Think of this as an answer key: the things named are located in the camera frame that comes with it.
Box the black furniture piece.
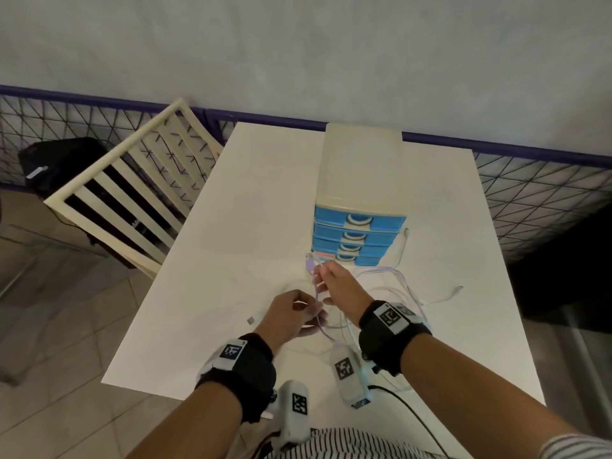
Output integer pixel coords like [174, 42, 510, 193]
[506, 214, 612, 330]

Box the wire mesh fence purple rail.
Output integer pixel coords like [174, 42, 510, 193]
[0, 84, 612, 263]

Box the person's right forearm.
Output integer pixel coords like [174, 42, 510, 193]
[400, 333, 599, 459]

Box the black right camera cable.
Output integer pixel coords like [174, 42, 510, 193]
[367, 384, 453, 459]

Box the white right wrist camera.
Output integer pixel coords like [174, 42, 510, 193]
[330, 344, 373, 411]

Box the black wristband with markers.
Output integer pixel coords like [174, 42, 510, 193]
[194, 333, 278, 425]
[358, 300, 434, 377]

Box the person's right hand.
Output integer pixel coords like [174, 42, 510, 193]
[313, 260, 376, 329]

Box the white table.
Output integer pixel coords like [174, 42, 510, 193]
[101, 121, 547, 459]

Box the person's left hand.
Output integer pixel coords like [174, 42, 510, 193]
[252, 289, 331, 358]

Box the black right wristband with markers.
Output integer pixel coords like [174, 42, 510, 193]
[358, 300, 434, 377]

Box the black white striped shirt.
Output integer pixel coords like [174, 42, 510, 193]
[265, 427, 612, 459]

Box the cream wooden chair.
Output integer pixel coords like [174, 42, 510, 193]
[43, 98, 226, 281]

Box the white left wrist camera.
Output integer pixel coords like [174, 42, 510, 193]
[275, 380, 310, 450]

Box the cream drawer cabinet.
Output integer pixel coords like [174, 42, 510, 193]
[310, 122, 412, 267]

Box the black left camera cable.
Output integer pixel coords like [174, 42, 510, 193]
[253, 427, 283, 459]

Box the black bag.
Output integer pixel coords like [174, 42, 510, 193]
[18, 137, 188, 271]

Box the black camera cable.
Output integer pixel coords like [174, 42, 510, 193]
[367, 384, 453, 459]
[253, 427, 283, 459]

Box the person's left forearm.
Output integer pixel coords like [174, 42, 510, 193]
[125, 382, 244, 459]

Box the black left wristband with markers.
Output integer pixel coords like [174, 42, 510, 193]
[194, 333, 278, 425]

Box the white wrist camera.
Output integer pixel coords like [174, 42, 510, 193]
[330, 344, 373, 411]
[275, 380, 310, 450]

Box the white purple cable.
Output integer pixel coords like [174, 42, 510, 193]
[246, 228, 463, 352]

